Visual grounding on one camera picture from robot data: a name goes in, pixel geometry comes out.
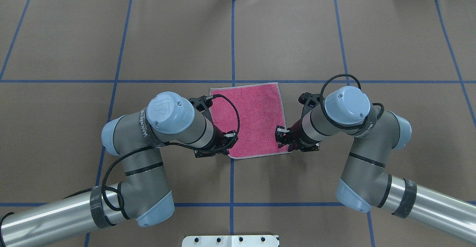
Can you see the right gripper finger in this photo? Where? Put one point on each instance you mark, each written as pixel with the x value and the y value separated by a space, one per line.
pixel 281 134

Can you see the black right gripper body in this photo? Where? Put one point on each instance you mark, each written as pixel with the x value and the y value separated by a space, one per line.
pixel 293 134

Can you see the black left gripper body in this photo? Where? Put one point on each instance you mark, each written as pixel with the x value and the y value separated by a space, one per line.
pixel 221 138

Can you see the pink and grey towel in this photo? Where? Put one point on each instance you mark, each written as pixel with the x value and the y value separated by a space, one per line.
pixel 260 111

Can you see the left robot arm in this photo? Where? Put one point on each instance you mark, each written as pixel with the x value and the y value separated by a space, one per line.
pixel 135 185

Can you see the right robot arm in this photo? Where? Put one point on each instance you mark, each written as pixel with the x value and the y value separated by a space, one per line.
pixel 364 183

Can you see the brown paper table cover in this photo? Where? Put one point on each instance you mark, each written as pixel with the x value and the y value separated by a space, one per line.
pixel 69 66

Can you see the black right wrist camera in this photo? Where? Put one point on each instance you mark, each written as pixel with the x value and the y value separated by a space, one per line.
pixel 309 102

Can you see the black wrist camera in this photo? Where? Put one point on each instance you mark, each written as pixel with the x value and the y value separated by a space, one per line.
pixel 203 105
pixel 309 102

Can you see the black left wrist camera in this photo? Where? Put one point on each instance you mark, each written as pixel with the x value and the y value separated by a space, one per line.
pixel 203 105

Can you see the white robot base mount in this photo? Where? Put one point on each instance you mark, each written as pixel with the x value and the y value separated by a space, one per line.
pixel 231 241

